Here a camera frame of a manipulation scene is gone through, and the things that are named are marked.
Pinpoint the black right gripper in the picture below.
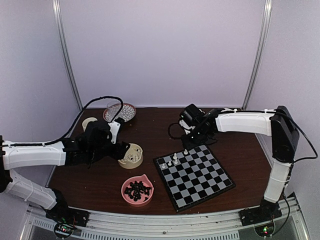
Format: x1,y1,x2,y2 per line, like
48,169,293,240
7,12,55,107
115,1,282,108
181,126,211,151

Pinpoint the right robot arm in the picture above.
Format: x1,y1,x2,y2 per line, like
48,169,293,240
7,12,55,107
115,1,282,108
178,104,300,221

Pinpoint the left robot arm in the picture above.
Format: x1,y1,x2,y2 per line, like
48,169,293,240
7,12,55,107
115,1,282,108
0,118,131,222

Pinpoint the black chess pieces pile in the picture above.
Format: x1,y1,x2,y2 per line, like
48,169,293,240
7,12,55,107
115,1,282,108
124,181,152,202

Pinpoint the white textured ceramic mug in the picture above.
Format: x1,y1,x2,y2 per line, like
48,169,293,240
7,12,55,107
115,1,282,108
82,117,98,131

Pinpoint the cream bowl with spout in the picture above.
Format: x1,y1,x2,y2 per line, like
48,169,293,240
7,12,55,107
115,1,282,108
118,143,144,170

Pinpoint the clear glass tumbler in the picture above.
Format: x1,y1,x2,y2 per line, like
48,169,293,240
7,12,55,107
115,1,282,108
106,100,122,122

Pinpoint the patterned saucer plate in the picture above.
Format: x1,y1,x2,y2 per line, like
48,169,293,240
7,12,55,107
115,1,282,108
102,103,137,123

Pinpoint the black and white chessboard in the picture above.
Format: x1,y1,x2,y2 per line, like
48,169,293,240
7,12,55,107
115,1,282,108
153,145,236,213

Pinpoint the pink bowl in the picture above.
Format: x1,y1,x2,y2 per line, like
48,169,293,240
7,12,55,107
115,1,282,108
121,174,154,207

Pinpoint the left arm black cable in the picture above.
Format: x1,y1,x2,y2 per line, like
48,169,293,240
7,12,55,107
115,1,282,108
2,95,125,148

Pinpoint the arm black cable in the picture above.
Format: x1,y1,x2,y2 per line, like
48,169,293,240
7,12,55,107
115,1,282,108
167,111,318,226
2,95,125,148

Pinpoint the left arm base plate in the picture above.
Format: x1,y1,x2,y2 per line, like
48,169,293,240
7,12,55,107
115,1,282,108
44,205,90,227

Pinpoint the aluminium front rail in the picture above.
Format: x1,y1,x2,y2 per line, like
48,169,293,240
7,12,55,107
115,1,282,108
17,197,311,240

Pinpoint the aluminium frame post right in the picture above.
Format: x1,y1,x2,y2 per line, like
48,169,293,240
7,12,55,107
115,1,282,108
241,0,273,109

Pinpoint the aluminium frame post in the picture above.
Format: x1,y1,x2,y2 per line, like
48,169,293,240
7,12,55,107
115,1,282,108
241,0,273,109
52,0,83,111

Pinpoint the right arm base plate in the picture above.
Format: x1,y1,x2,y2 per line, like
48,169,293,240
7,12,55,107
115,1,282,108
238,203,283,227

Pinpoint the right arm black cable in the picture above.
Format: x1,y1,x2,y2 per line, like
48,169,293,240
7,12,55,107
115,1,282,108
167,111,318,226

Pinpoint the aluminium frame post left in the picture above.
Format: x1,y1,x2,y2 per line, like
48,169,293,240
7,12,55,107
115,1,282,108
52,0,83,111

